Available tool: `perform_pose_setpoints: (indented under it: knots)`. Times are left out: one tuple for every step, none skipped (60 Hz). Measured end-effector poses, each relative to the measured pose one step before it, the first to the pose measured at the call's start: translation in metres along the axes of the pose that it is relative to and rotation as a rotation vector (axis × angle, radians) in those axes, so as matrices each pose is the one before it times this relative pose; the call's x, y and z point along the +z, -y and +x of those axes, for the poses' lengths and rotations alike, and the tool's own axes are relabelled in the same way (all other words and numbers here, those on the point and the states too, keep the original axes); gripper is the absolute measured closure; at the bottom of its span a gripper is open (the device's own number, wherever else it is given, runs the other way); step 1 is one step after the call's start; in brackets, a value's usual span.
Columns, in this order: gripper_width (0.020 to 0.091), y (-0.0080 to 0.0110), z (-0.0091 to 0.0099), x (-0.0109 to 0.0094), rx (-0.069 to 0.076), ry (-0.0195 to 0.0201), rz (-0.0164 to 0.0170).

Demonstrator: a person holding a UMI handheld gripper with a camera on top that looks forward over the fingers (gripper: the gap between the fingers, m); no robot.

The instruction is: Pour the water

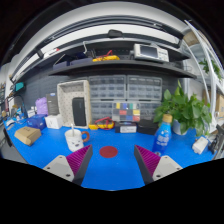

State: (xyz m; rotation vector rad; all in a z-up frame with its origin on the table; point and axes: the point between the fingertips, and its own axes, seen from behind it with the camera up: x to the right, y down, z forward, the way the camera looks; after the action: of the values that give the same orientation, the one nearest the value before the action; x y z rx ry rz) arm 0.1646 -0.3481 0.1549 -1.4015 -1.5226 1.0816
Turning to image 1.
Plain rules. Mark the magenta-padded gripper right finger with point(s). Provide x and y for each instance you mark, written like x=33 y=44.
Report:
x=163 y=166

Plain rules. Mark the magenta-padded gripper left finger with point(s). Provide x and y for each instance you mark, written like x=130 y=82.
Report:
x=63 y=166

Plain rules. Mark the blue drink bottle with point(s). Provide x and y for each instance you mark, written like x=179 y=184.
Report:
x=162 y=138

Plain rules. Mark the metal spoon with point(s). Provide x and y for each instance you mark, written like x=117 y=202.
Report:
x=72 y=129

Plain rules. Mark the white power adapter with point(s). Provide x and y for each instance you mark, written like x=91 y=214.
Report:
x=200 y=145

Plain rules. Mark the black flat case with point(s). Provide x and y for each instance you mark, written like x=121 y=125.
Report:
x=146 y=127

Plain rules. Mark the flat round red coaster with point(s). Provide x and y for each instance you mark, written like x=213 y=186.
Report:
x=108 y=152

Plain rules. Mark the small brown cardboard box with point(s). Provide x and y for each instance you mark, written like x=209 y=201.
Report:
x=27 y=135

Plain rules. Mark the blue box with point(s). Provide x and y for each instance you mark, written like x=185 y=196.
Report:
x=36 y=121

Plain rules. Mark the black box with white label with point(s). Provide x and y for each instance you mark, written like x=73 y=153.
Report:
x=126 y=128

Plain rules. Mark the black speaker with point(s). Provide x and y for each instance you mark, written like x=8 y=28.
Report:
x=79 y=111

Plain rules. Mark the grey small-parts drawer cabinet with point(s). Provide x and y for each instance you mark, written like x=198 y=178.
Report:
x=150 y=110
x=101 y=108
x=144 y=88
x=107 y=87

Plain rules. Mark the potted green leafy plant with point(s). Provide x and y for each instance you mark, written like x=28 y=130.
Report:
x=181 y=110

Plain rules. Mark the black clamp device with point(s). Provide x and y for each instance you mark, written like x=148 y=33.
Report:
x=216 y=140

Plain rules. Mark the cream perforated crate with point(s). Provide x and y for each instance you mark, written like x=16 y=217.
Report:
x=66 y=106

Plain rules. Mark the dark grey upright box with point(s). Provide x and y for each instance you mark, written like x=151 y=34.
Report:
x=52 y=104

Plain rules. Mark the purple bag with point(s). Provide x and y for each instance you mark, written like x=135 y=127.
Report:
x=41 y=106

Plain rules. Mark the clear organizer with coloured parts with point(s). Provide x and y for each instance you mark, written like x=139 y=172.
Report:
x=126 y=112

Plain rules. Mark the teal device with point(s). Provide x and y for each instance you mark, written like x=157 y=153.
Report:
x=19 y=86

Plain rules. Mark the yellow meter with red leads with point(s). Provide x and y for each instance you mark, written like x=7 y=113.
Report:
x=106 y=58

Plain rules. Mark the white shelf unit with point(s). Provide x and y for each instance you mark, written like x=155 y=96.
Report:
x=200 y=50

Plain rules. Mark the black wall shelf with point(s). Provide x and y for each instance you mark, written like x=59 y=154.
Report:
x=120 y=66

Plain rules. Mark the black camera on light bar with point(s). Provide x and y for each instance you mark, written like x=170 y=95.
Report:
x=115 y=33

